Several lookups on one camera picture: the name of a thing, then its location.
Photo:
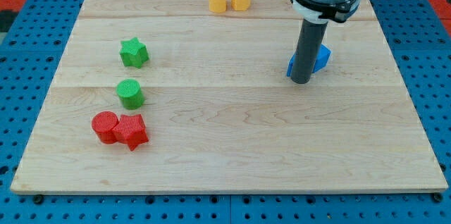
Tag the blue block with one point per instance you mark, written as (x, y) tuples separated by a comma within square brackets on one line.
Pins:
[(321, 60)]

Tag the yellow heart block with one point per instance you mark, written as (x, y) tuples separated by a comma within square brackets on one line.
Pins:
[(218, 6)]

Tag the green circle block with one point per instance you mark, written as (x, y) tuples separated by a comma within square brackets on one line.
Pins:
[(130, 94)]

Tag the red star block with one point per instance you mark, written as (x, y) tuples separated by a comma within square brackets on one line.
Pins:
[(131, 130)]

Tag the wooden board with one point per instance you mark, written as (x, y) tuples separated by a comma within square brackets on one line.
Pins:
[(221, 115)]

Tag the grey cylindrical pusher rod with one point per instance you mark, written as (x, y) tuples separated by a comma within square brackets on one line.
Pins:
[(308, 46)]

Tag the red circle block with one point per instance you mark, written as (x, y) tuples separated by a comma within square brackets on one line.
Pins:
[(103, 124)]

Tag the green star block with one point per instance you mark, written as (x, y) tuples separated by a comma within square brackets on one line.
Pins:
[(133, 53)]

